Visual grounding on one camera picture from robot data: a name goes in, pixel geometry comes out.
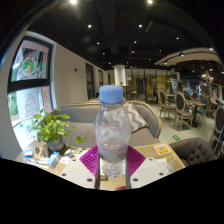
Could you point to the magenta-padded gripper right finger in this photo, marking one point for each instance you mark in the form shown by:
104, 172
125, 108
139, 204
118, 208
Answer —
136, 161

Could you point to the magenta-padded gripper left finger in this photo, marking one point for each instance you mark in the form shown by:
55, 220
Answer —
89, 161

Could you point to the clear blue-capped water bottle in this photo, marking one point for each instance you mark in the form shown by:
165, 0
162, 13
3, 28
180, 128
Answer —
112, 133

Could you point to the yellow square table sticker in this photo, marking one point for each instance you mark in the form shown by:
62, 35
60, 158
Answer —
162, 149

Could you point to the small light blue box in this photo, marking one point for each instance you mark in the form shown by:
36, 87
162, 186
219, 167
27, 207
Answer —
53, 160

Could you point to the grey white chevron cushion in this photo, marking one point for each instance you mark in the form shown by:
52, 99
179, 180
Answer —
136, 118

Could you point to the grey curved sofa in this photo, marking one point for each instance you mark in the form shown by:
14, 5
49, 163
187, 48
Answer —
81, 118

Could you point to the brown printed card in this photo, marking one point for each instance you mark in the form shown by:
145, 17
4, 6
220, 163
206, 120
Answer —
40, 152

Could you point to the green potted plant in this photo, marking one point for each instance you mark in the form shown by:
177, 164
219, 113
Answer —
50, 128

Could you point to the dark grey tufted armchair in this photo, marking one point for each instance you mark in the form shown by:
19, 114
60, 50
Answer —
193, 151

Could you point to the flat blue white box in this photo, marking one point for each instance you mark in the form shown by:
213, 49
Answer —
28, 153

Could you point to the white round pillar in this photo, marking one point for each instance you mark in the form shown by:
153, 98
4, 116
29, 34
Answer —
120, 75

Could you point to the window with festive stickers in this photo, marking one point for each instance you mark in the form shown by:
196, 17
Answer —
30, 83

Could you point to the group of ceiling lights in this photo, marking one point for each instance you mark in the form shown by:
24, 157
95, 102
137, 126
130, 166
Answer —
89, 26

